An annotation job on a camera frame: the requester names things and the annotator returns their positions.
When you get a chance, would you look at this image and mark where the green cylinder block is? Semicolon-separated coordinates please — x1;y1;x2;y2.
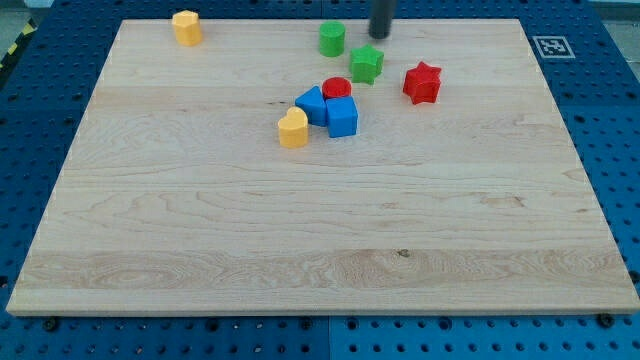
318;20;346;57

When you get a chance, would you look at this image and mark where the yellow heart block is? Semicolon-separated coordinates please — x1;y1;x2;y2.
277;106;309;148

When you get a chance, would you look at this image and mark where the black bolt right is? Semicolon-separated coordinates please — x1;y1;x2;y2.
596;313;615;329

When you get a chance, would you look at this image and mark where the black bolt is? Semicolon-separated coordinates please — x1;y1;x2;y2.
596;313;615;329
42;317;59;332

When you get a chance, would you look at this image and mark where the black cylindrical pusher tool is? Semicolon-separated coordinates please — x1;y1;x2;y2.
368;0;397;40

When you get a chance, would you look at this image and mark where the red star block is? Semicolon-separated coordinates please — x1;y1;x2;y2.
403;61;442;105

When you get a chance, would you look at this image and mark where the blue triangle block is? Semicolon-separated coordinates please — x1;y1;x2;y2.
295;86;327;127

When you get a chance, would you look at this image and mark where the black bolt left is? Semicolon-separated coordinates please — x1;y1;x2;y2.
42;317;59;332

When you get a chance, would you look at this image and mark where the yellow hexagon block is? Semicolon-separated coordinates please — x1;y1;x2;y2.
171;10;203;46

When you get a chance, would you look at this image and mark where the blue cube block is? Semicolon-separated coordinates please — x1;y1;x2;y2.
326;96;358;138

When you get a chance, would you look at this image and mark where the red cylinder block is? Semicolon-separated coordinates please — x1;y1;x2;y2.
321;77;352;99

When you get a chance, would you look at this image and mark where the white fiducial marker tag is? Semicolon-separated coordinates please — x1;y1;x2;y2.
533;35;575;59

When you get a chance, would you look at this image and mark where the wooden board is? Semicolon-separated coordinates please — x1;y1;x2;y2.
7;19;639;316

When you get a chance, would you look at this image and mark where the green star block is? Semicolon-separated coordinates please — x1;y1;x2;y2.
349;44;384;85

